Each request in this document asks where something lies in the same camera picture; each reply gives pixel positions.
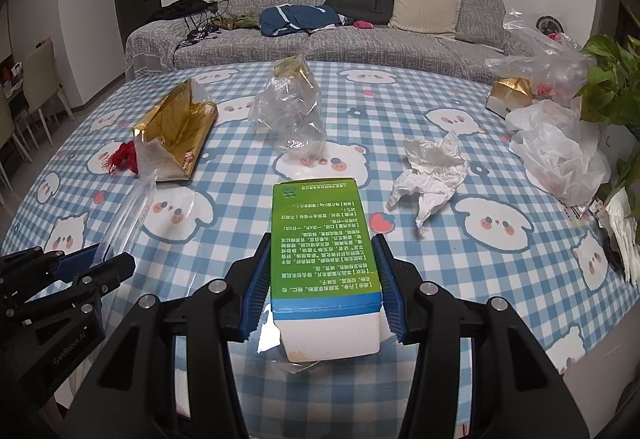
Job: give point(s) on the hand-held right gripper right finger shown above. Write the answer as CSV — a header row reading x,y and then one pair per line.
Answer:
x,y
392,289

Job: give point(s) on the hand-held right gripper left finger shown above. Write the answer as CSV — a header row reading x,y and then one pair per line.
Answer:
x,y
257,289

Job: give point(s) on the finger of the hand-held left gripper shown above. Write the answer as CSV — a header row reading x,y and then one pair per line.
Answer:
x,y
75,265
110,271

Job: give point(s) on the long clear plastic sleeve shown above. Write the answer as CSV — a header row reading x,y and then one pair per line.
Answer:
x,y
130,214

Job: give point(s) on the green carton box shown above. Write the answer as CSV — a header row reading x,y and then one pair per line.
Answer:
x,y
320,244

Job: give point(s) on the red tassel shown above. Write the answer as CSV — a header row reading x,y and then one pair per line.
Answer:
x,y
122,159

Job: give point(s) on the white tissue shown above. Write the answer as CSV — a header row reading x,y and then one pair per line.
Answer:
x,y
430,179

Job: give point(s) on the blue checkered bear tablecloth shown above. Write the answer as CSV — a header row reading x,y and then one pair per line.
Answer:
x,y
500,279

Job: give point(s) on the small foil packet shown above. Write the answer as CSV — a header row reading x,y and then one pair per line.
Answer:
x,y
587,210

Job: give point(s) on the white plastic bag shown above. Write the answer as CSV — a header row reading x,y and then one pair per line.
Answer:
x,y
555,154

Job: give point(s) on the gold box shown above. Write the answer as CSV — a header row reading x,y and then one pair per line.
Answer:
x,y
510,91

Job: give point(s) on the white paper napkins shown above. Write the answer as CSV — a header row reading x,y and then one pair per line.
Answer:
x,y
625,224

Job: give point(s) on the white plant pot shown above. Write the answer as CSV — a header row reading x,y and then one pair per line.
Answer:
x,y
612,144

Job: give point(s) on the pink cloth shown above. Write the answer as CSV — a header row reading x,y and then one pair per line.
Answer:
x,y
364,24

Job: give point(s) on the green cloth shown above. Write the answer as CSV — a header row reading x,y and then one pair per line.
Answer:
x,y
245,21

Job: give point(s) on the dark blue jacket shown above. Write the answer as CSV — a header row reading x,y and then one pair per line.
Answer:
x,y
290,21

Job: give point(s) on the black clothing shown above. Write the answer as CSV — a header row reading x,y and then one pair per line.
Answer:
x,y
175,10

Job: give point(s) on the large clear plastic bag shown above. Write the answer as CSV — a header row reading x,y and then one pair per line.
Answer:
x,y
545,64

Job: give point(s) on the beige cushion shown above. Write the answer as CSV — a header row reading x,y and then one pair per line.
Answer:
x,y
425,6

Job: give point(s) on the green potted plant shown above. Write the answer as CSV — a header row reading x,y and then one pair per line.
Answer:
x,y
607,84

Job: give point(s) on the black round clock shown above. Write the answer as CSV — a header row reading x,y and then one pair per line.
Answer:
x,y
550,23

